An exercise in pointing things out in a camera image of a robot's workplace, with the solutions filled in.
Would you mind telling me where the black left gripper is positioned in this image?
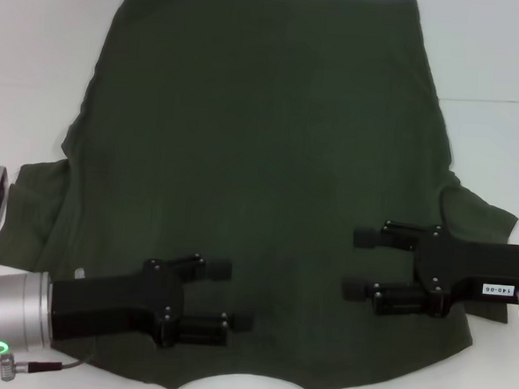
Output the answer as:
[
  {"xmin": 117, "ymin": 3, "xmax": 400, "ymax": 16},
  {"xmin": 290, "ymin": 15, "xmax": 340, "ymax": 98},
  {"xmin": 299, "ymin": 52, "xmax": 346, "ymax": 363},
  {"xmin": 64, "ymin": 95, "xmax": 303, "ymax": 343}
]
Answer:
[{"xmin": 47, "ymin": 244, "xmax": 259, "ymax": 355}]

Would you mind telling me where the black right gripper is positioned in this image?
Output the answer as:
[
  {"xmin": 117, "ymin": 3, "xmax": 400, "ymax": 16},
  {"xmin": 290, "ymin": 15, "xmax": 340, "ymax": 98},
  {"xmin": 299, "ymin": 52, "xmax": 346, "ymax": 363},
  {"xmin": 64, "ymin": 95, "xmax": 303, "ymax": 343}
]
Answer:
[{"xmin": 340, "ymin": 217, "xmax": 519, "ymax": 326}]

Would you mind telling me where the dark green shirt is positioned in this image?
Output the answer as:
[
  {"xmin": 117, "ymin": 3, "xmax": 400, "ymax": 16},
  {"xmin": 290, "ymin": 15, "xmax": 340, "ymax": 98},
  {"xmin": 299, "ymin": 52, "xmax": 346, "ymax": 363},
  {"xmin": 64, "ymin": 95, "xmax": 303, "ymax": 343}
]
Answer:
[{"xmin": 0, "ymin": 0, "xmax": 519, "ymax": 389}]

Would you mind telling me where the left arm cable with plug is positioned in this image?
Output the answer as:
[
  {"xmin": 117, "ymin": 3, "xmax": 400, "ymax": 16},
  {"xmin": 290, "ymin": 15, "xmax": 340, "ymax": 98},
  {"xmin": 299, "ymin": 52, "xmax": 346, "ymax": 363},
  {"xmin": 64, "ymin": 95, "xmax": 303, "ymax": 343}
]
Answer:
[{"xmin": 0, "ymin": 339, "xmax": 97, "ymax": 375}]

